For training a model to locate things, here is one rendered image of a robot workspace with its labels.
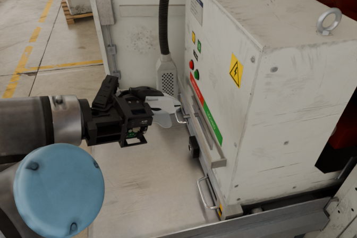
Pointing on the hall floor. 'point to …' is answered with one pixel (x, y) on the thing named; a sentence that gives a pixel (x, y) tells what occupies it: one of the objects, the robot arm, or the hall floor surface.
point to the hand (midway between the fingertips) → (173, 103)
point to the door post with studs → (342, 206)
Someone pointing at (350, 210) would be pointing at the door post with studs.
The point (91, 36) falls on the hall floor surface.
